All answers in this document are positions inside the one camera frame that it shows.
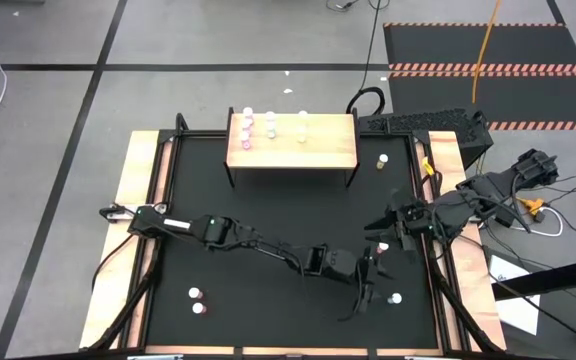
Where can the black floor mat orange stripes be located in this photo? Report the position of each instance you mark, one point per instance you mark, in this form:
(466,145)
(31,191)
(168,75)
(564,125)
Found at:
(443,45)

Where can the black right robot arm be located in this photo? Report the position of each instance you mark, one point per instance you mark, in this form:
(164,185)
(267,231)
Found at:
(493,190)

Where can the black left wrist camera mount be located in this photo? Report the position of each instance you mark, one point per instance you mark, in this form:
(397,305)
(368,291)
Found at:
(309,260)

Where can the black aluminium table frame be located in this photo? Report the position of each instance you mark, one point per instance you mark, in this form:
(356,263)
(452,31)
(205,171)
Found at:
(198,134)

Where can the orange plug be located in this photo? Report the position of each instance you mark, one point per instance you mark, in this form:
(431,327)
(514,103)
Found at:
(533,205)

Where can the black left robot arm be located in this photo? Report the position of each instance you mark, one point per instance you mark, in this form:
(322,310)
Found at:
(208,230)

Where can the wooden shelf black metal legs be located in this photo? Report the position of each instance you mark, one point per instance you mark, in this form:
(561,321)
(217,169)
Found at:
(318,145)

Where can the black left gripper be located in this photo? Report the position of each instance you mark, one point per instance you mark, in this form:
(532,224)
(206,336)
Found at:
(345,265)

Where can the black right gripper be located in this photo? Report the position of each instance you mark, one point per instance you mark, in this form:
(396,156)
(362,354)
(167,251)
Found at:
(418,220)

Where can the white paper sheet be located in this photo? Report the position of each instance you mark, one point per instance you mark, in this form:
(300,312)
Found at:
(515,300)

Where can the black metal beam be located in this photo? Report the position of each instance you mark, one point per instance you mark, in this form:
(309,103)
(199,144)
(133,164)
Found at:
(548,280)

